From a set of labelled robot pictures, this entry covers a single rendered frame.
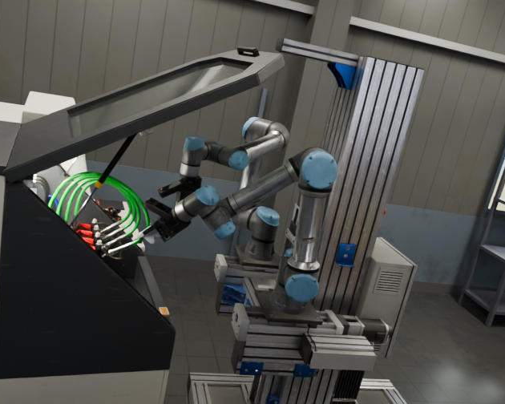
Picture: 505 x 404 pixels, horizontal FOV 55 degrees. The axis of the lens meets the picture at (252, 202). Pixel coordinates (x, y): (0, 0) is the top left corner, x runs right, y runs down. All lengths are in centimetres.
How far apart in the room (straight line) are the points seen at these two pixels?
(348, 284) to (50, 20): 305
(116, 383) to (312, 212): 92
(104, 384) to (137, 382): 11
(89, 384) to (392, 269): 128
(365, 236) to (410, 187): 297
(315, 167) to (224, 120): 274
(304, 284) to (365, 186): 54
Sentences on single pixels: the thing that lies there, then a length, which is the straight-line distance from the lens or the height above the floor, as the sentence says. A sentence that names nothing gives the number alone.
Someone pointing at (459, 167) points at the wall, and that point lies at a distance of 531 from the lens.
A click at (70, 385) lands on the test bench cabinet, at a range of 189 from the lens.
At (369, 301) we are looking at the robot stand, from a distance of 222.
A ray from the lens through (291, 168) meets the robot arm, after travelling 176.
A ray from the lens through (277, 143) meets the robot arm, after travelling 216.
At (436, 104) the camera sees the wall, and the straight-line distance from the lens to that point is 502.
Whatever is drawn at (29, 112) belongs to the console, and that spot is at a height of 155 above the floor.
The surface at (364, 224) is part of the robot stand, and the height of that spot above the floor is 137.
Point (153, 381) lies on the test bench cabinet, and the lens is 193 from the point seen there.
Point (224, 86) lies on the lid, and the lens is 156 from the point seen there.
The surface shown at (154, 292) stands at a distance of 208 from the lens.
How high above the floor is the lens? 190
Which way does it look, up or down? 15 degrees down
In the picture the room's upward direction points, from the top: 12 degrees clockwise
